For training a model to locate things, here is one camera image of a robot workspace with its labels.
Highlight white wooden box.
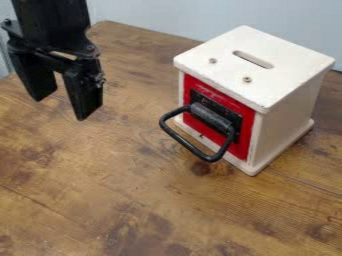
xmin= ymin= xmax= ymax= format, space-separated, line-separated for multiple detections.
xmin=174 ymin=26 xmax=334 ymax=176

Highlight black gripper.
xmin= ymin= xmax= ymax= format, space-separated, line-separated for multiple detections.
xmin=2 ymin=0 xmax=106 ymax=121

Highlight red drawer front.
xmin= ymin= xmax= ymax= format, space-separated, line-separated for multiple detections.
xmin=182 ymin=74 xmax=255 ymax=160

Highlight black metal drawer handle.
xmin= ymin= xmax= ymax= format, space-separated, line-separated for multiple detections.
xmin=159 ymin=101 xmax=243 ymax=163

